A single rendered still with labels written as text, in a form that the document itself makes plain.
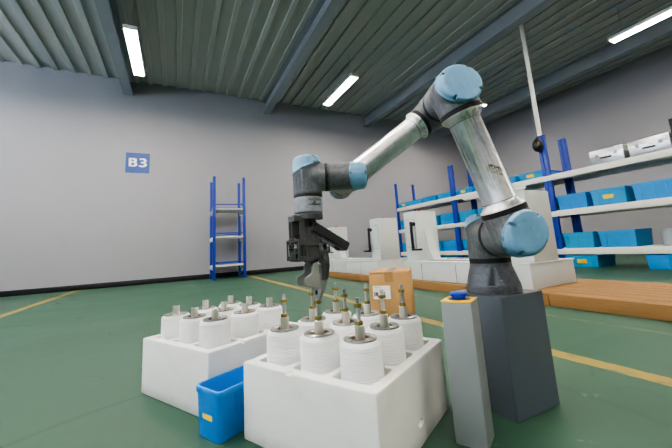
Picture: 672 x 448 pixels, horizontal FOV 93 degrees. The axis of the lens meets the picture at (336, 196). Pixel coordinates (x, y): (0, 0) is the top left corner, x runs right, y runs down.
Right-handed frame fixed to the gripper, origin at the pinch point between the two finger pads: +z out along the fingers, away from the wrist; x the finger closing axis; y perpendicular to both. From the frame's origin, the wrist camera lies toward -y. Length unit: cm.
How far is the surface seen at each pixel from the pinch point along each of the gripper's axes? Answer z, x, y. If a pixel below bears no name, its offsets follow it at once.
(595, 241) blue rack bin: 3, -101, -477
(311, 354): 12.7, 2.7, 4.7
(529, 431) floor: 35, 25, -40
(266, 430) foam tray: 30.2, -7.7, 12.2
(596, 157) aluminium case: -106, -81, -472
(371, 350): 10.6, 15.5, -2.8
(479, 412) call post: 26.7, 23.4, -25.3
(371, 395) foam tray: 16.8, 19.9, 1.3
